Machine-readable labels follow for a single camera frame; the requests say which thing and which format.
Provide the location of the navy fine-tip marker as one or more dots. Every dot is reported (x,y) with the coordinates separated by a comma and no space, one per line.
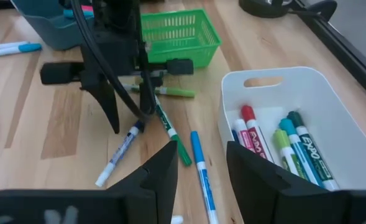
(119,154)

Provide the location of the black aluminium table frame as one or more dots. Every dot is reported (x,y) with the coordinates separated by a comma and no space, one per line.
(341,46)

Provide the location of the blue-capped white marker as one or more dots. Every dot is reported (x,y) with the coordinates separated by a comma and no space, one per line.
(30,47)

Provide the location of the white plastic bin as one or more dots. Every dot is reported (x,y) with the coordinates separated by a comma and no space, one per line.
(341,109)

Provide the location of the red Expo marker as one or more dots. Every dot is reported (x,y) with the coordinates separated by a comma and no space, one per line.
(252,124)

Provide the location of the teal plastic bin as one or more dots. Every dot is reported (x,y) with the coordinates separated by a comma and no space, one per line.
(46,28)

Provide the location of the dark green Expo marker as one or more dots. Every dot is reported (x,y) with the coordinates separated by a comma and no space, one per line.
(313,152)

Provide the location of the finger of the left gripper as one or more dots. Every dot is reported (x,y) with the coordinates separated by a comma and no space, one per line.
(103,99)
(147,93)

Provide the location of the light green fine-tip marker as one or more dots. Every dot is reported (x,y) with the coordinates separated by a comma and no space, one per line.
(176,92)

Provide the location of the teal highlighter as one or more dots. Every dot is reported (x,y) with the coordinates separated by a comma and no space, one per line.
(74,14)

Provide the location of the black gooseneck desk lamp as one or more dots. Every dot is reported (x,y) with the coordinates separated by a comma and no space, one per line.
(263,7)

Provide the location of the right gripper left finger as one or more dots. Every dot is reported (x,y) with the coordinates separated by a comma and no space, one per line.
(151,193)

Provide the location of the magenta Expo marker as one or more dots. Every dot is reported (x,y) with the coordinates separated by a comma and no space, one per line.
(245,137)

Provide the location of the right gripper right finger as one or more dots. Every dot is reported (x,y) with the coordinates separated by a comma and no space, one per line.
(263,193)

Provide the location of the green plastic basket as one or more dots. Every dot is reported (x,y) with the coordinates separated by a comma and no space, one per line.
(182,34)

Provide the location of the pink highlighter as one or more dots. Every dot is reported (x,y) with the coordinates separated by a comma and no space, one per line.
(86,7)

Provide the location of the light green Expo marker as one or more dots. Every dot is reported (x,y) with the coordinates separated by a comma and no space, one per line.
(283,146)

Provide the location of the teal Expo marker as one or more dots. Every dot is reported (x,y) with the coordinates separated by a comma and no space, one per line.
(294,140)

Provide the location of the blue fine-tip marker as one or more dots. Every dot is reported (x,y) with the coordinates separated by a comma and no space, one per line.
(196,146)

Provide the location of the dark green fine-tip marker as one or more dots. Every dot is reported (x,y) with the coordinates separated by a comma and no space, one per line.
(184,152)

